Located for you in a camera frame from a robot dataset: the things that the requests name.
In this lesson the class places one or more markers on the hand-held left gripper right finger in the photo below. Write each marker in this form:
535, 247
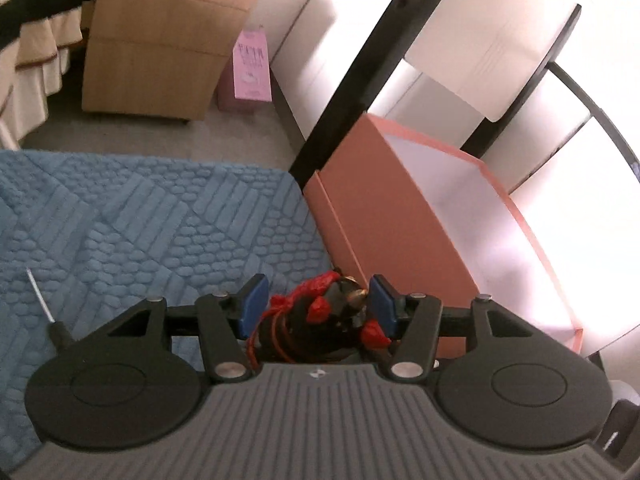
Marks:
383, 306

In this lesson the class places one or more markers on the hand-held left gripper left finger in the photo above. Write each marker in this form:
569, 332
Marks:
254, 306

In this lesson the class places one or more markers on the black jar with red ribbon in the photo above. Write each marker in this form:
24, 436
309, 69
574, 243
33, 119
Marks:
320, 317

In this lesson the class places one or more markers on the orange cardboard box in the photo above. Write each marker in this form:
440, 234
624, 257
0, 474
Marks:
380, 210

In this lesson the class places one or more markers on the blue quilted mat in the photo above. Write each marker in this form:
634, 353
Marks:
140, 230

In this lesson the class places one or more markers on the small white storage box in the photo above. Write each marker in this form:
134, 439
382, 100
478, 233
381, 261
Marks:
425, 105

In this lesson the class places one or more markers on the black metal rack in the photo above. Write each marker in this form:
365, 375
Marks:
350, 85

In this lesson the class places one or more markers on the pink paper bag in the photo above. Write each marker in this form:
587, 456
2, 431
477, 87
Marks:
250, 70

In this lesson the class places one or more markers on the brown cardboard box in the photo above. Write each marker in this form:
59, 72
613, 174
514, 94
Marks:
160, 50

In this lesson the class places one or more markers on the large white cardboard box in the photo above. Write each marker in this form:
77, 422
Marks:
495, 35

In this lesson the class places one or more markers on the beige striped bed skirt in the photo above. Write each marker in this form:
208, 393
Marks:
35, 45

